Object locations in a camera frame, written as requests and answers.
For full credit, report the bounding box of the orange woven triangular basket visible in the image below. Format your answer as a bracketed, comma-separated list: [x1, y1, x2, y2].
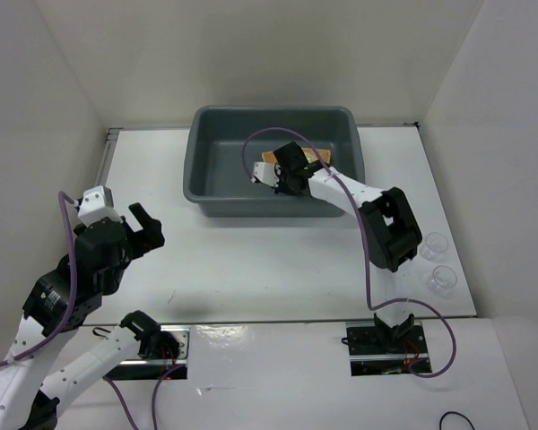
[262, 147, 332, 164]

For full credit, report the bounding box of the clear plastic cup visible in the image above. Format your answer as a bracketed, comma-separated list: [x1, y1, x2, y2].
[419, 232, 449, 262]
[421, 265, 458, 298]

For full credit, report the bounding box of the green plastic plate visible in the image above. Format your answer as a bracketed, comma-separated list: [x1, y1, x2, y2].
[306, 153, 318, 163]

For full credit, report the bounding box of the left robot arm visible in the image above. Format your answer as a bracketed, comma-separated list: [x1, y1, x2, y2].
[0, 194, 179, 429]

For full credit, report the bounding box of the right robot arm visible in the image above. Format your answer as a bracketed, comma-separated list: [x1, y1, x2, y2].
[264, 142, 422, 352]

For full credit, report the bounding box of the grey plastic bin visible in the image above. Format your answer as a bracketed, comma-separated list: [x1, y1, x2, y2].
[183, 105, 365, 218]

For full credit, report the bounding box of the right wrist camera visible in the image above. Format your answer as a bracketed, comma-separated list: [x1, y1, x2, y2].
[251, 161, 279, 188]

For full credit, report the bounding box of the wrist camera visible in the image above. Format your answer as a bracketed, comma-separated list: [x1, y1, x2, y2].
[78, 185, 122, 227]
[251, 161, 279, 188]

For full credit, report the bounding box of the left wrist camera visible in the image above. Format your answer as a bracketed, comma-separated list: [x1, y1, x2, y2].
[78, 185, 122, 227]

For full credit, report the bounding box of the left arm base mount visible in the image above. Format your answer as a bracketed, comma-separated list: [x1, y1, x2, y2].
[107, 325, 190, 382]

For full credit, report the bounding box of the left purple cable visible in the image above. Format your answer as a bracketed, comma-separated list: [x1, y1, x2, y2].
[0, 191, 189, 430]

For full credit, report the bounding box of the purple cable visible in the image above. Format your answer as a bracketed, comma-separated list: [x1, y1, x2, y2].
[241, 127, 458, 381]
[0, 191, 189, 430]

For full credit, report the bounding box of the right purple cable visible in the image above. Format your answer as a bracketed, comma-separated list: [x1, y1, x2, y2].
[241, 127, 458, 381]

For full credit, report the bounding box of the black cable loop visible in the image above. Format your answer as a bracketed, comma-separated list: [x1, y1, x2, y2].
[438, 410, 476, 430]

